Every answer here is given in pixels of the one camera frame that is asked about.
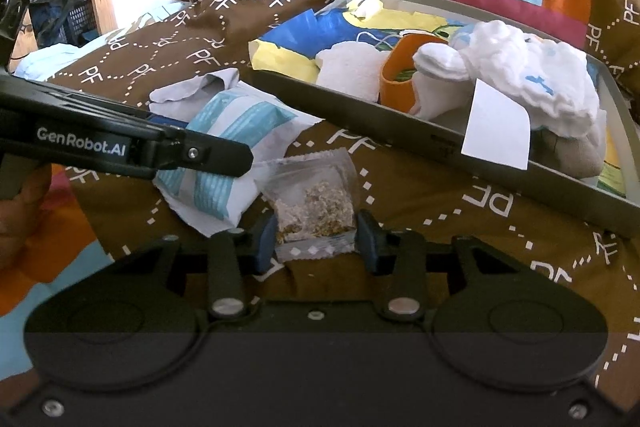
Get brown patterned quilt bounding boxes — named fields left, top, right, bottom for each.
left=45, top=0, right=640, bottom=408

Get person's left hand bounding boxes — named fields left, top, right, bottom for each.
left=0, top=163, right=54, bottom=269

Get pale grey cloth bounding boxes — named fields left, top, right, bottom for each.
left=149, top=67, right=243, bottom=118

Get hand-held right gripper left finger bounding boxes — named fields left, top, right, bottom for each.
left=114, top=211, right=278, bottom=320

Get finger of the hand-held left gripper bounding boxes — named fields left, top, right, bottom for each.
left=127, top=116, right=254, bottom=180

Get blue striped white packet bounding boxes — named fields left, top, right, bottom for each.
left=152, top=86, right=323, bottom=239

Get light blue cloth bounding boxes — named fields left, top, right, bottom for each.
left=14, top=1, right=187, bottom=80

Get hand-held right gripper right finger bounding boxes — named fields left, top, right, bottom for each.
left=356, top=211, right=511, bottom=323

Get clear packet of granules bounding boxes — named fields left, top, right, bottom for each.
left=260, top=147, right=362, bottom=264

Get grey-brown crumpled cloth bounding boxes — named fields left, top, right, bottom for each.
left=527, top=126, right=608, bottom=178

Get white socks with label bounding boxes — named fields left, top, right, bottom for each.
left=407, top=19, right=603, bottom=170

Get grey cartoon print tray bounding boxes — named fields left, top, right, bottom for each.
left=248, top=0, right=640, bottom=239

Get orange cup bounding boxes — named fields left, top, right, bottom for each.
left=379, top=34, right=449, bottom=106

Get small white object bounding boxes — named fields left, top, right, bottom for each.
left=350, top=0, right=387, bottom=22

